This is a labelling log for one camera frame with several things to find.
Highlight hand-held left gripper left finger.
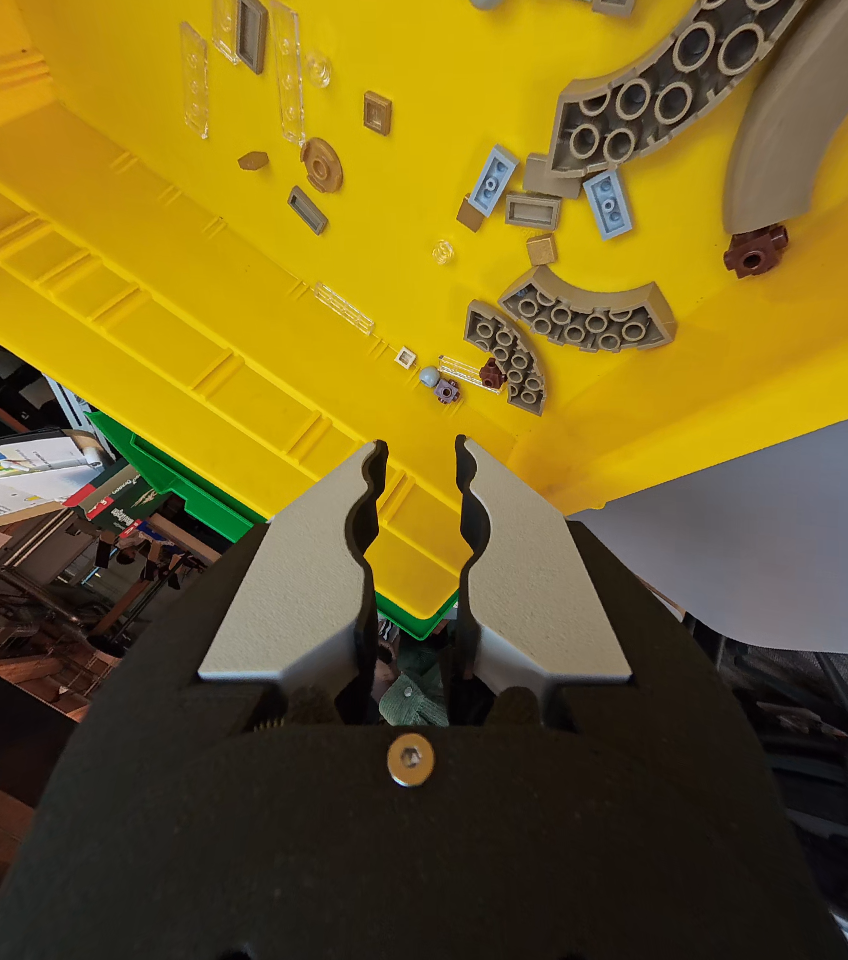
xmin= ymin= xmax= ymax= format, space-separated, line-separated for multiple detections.
xmin=197 ymin=439 xmax=389 ymax=725

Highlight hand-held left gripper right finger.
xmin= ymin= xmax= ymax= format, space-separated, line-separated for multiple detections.
xmin=454 ymin=433 xmax=633 ymax=725

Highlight green plastic bin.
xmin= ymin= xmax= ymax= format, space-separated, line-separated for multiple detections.
xmin=85 ymin=411 xmax=462 ymax=640

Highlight dark green lego box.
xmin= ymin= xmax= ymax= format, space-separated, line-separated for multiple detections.
xmin=64 ymin=461 xmax=170 ymax=541

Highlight lego pieces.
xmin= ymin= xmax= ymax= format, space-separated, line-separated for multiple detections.
xmin=180 ymin=0 xmax=848 ymax=417

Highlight printed instruction sheet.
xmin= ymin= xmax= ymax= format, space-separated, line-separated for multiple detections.
xmin=0 ymin=433 xmax=106 ymax=531

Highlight green corduroy clothing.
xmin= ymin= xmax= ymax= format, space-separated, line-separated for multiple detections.
xmin=379 ymin=652 xmax=449 ymax=727

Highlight yellow plastic bin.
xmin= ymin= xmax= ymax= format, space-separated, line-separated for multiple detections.
xmin=0 ymin=0 xmax=848 ymax=620

